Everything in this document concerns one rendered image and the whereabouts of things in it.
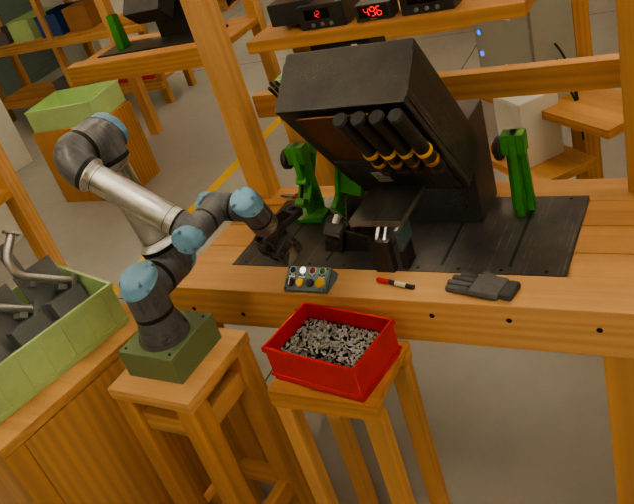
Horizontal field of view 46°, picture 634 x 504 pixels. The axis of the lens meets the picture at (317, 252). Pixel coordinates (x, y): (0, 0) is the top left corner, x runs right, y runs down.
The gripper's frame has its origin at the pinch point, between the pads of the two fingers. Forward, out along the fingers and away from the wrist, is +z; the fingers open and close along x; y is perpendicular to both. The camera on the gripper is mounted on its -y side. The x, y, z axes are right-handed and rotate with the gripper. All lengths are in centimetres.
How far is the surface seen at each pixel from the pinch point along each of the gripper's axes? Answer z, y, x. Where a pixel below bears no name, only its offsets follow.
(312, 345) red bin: 4.4, 22.3, 17.1
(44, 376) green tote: 7, 68, -65
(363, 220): -7.7, -13.4, 18.5
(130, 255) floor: 179, -9, -229
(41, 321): 11, 54, -84
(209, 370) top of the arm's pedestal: 3.7, 41.9, -8.1
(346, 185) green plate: 1.4, -25.9, 2.0
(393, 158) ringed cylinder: -26.3, -24.9, 27.9
